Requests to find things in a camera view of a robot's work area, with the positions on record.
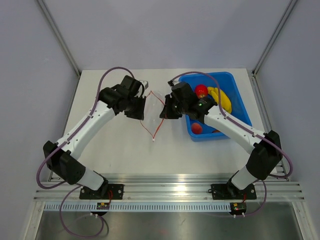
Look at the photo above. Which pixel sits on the right frame post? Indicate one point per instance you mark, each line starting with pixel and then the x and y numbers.
pixel 274 36

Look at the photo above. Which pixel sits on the aluminium rail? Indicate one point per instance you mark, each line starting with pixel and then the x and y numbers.
pixel 194 188

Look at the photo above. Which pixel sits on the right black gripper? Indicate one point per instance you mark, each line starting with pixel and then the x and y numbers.
pixel 170 115

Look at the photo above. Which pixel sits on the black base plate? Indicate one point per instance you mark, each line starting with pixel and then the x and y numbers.
pixel 224 191
pixel 111 191

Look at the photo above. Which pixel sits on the yellow banana bunch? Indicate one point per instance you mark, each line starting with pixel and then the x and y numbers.
pixel 220 97

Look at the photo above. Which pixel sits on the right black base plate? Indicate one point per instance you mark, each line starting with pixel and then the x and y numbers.
pixel 224 191

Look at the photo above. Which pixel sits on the left frame post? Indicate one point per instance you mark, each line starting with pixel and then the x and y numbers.
pixel 43 7

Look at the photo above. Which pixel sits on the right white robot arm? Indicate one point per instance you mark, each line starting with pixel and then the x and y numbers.
pixel 264 149

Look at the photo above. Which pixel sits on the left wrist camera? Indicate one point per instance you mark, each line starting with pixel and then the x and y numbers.
pixel 144 83

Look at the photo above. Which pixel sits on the white slotted cable duct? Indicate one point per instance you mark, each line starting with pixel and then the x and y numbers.
pixel 139 207

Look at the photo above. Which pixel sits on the frame post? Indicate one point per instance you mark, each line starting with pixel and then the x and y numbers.
pixel 274 36
pixel 43 7

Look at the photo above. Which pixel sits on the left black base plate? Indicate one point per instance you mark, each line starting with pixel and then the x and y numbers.
pixel 111 191

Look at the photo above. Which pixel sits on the red apple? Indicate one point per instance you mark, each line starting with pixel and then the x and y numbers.
pixel 201 91

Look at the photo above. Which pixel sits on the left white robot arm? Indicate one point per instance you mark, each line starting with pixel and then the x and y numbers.
pixel 62 156

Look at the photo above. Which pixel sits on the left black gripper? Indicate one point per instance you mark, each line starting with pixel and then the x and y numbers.
pixel 138 114

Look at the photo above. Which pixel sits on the clear zip top bag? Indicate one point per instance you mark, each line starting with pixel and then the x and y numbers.
pixel 154 105

